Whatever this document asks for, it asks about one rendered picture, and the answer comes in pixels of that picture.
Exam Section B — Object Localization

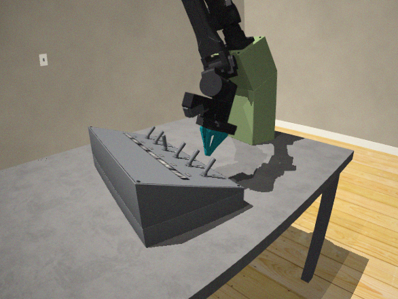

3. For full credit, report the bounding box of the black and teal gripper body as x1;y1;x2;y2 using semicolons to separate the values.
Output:
196;102;237;135

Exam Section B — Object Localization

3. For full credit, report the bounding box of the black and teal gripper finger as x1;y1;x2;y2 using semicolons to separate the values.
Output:
200;126;218;154
205;128;228;156

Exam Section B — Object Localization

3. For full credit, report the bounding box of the grey switch console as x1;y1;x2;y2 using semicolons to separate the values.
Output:
88;126;245;247

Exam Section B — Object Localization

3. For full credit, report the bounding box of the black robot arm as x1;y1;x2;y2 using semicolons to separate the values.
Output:
182;0;255;122

